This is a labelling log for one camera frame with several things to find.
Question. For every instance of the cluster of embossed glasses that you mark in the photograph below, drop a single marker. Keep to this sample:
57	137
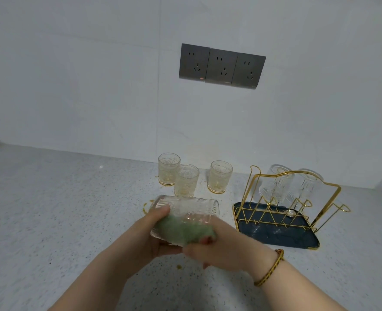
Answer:
186	181

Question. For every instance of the green cloth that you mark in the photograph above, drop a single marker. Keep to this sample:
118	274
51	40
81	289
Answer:
178	228

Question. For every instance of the single embossed clear glass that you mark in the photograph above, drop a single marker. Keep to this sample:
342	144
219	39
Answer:
275	184
191	207
307	187

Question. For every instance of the person's left hand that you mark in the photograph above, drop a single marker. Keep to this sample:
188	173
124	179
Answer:
139	242

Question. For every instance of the small clear round piece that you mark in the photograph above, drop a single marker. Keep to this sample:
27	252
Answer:
290	212

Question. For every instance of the person's right hand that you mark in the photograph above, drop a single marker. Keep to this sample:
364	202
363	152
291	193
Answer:
236	249

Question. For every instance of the person's left forearm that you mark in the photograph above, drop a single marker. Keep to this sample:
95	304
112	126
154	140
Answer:
90	285

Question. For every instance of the person's right forearm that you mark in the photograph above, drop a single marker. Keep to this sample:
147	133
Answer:
298	288

